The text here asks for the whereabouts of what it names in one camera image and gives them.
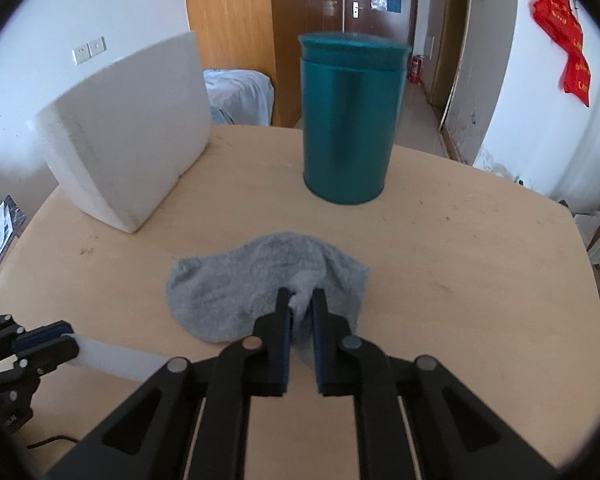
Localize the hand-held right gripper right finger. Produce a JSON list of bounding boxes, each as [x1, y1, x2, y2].
[[311, 287, 556, 480]]

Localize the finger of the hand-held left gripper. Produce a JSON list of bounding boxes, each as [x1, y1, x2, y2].
[[21, 336, 81, 376], [11, 320, 73, 356]]

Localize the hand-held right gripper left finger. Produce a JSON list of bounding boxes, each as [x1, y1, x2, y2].
[[45, 287, 293, 480]]

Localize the translucent white plastic bar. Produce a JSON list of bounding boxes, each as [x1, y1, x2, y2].
[[67, 332, 173, 383]]

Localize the grey sock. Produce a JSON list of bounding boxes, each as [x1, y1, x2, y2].
[[165, 231, 371, 368]]

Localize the white foam box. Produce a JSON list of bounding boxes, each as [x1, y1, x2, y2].
[[35, 30, 212, 234]]

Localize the papers on side table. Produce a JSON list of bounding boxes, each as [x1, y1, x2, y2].
[[0, 195, 28, 311]]

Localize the teal metal canister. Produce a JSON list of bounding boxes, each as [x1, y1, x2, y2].
[[298, 31, 414, 206]]

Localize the white bag on floor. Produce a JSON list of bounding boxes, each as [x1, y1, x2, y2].
[[202, 68, 275, 127]]

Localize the wooden side door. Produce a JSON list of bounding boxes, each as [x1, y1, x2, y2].
[[427, 0, 471, 131]]

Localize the wooden wardrobe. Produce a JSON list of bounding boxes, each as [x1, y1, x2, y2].
[[181, 0, 348, 128]]

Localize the red printed bag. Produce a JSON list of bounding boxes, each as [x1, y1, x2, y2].
[[562, 52, 592, 107], [532, 0, 583, 53]]

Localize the black cable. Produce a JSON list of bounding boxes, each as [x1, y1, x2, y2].
[[27, 435, 83, 450]]

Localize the double wall socket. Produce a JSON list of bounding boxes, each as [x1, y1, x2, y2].
[[72, 36, 106, 65]]

